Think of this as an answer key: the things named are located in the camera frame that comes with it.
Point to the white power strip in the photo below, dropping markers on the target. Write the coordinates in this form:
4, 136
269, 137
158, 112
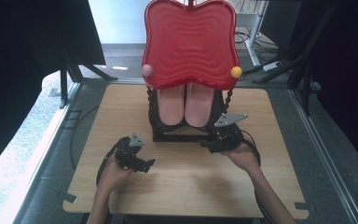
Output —
272, 66

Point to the pink ball knob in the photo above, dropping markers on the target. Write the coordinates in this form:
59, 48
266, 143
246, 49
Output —
147, 70

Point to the white table leg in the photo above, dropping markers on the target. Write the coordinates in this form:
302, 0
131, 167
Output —
254, 37

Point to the black metal stand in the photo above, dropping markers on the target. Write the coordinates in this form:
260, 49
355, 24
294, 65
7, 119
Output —
71, 73

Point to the person's right hand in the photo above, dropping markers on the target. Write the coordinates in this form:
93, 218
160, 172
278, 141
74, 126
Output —
242, 157

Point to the pink slipper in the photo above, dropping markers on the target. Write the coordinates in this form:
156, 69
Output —
199, 105
171, 105

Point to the yellow ball knob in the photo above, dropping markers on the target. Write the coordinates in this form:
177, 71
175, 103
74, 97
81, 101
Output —
236, 72

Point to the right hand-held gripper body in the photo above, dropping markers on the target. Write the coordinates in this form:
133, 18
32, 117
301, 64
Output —
227, 137

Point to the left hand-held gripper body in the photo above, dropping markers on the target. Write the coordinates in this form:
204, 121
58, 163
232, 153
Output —
127, 152

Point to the person's left hand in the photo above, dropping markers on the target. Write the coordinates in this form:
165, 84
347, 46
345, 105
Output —
115, 174

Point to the black tripod stand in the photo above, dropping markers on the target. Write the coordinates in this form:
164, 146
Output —
304, 59

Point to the black curtain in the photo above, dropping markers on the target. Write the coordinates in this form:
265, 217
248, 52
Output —
28, 62
348, 62

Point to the black shoe rack red top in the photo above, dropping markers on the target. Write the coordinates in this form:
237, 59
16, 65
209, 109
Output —
189, 46

